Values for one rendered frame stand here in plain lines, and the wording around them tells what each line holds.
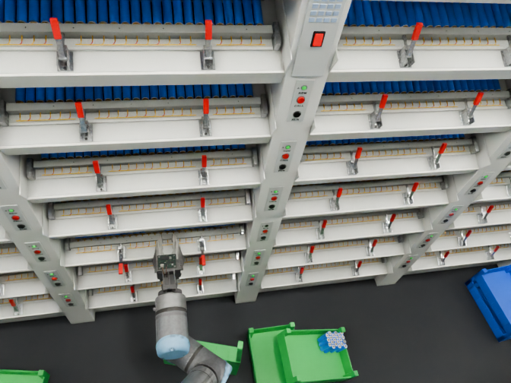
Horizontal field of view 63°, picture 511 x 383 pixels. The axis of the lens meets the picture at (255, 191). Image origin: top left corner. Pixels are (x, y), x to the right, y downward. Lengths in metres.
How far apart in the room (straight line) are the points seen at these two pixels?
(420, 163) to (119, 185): 0.88
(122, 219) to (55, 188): 0.23
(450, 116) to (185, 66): 0.73
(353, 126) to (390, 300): 1.23
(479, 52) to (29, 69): 0.96
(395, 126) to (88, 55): 0.75
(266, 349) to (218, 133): 1.15
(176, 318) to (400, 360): 1.15
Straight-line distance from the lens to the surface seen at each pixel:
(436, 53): 1.07
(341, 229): 1.59
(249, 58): 0.89
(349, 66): 0.95
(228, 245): 1.47
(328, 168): 1.23
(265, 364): 1.89
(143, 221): 1.30
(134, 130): 1.00
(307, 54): 0.87
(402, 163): 1.34
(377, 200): 1.47
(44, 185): 1.19
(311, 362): 1.87
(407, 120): 1.18
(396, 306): 2.16
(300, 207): 1.36
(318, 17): 0.83
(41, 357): 1.98
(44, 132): 1.03
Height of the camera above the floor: 1.82
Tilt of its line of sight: 53 degrees down
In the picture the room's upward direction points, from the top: 12 degrees clockwise
